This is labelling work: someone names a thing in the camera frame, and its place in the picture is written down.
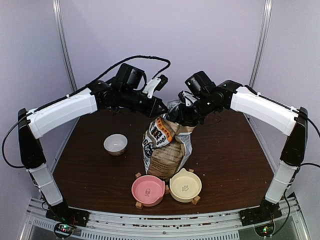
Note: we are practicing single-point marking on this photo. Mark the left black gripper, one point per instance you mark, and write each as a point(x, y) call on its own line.
point(155, 103)

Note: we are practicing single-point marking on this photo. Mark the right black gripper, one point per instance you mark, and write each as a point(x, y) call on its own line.
point(183, 119)

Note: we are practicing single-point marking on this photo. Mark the brown pet food bag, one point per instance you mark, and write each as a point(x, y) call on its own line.
point(166, 144)

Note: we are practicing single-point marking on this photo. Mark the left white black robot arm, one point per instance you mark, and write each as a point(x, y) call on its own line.
point(118, 92)

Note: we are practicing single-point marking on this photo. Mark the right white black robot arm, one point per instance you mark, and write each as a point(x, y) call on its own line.
point(205, 97)

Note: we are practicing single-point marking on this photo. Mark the cream cat-ear pet bowl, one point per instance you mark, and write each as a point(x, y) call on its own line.
point(184, 186)

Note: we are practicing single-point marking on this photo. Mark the pink pet bowl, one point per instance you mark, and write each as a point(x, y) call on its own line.
point(148, 190)

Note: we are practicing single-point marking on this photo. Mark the white ceramic bowl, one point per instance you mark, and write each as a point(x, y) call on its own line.
point(115, 144)

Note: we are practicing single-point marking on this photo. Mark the wooden bowl stand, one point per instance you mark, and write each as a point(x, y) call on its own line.
point(167, 191)

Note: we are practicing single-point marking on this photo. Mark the right circuit board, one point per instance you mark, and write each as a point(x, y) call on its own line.
point(264, 230)

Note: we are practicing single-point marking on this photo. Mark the circuit board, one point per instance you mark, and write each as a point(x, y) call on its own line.
point(264, 230)
point(63, 230)

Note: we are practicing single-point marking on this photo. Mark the left circuit board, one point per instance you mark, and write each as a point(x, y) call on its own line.
point(63, 230)

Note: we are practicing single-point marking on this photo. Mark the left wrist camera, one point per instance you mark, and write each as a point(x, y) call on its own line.
point(155, 84)

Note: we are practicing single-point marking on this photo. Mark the right aluminium corner post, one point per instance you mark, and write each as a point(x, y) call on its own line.
point(263, 35)

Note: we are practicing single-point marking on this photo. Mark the aluminium corner post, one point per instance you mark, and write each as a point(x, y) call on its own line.
point(63, 42)
point(263, 35)

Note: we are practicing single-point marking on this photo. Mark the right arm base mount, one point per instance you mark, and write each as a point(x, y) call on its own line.
point(260, 214)

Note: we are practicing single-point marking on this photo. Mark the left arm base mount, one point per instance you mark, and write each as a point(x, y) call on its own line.
point(64, 214)

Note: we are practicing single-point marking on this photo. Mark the front aluminium rail frame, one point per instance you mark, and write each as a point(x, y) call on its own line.
point(224, 225)

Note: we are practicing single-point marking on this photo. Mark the left aluminium corner post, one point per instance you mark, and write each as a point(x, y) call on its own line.
point(63, 42)

